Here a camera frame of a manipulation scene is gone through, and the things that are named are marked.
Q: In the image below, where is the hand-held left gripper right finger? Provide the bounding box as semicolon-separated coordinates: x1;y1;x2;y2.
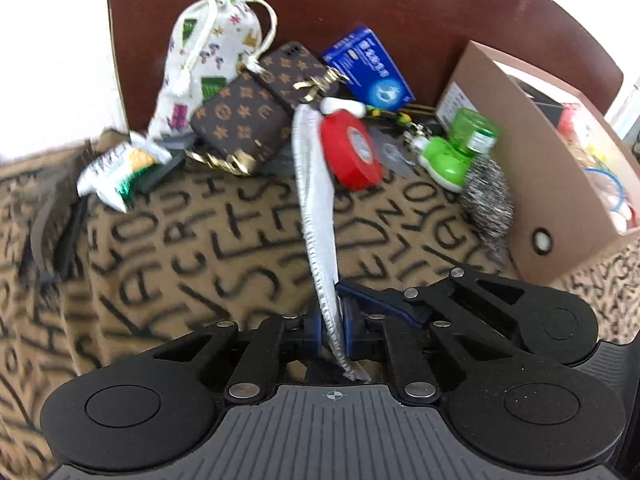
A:
342;309;522;407

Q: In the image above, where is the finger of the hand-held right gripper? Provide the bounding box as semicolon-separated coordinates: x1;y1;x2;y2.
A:
335;267;527;347

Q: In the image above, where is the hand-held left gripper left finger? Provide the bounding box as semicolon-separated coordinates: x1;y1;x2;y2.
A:
152;309;324;405

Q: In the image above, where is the white lace strip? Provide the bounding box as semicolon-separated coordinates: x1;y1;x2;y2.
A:
292;102;372;385

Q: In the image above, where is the steel wool scrubber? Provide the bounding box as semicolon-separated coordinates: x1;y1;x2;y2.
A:
457;154;516;252

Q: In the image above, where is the brown cardboard box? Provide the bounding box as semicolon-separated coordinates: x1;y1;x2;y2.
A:
434;40;640;287

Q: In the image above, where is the letter printed blanket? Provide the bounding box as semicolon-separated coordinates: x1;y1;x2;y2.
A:
0;127;640;480

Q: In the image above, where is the red tape roll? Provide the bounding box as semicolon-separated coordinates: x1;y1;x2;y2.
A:
320;111;384;192

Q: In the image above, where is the clear plastic piece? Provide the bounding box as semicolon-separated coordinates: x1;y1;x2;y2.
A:
369;125;422;177

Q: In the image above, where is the green plastic bottle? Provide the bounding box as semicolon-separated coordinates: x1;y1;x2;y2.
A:
416;107;502;194

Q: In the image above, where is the small white plastic case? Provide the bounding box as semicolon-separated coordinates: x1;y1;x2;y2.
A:
320;97;367;117

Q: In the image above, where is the red packet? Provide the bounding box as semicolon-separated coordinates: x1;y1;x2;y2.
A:
556;104;587;137

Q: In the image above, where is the dark grey block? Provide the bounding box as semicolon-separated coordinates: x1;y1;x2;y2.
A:
134;132;202;194

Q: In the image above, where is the black box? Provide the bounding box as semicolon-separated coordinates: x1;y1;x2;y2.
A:
505;72;567;127

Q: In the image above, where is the blue medicine box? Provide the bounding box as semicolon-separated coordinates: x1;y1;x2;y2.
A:
321;25;417;112

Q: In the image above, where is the brown patterned phone case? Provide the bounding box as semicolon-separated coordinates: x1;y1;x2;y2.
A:
257;40;342;111

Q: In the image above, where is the green white snack packet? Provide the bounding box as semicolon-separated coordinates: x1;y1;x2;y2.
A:
76;130;174;214

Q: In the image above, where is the brown wooden headboard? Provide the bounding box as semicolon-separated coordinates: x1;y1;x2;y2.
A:
105;0;626;133

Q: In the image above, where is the green black lanyard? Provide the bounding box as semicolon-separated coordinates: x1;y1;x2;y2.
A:
364;104;443;133

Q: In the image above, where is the brown patterned wallet gold chain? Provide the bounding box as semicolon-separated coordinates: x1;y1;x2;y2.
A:
184;76;297;177

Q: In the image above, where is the dark strap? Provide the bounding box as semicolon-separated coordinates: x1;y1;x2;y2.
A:
29;194;92;288

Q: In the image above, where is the white printed drawstring bag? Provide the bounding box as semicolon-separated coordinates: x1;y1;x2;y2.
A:
147;0;279;142

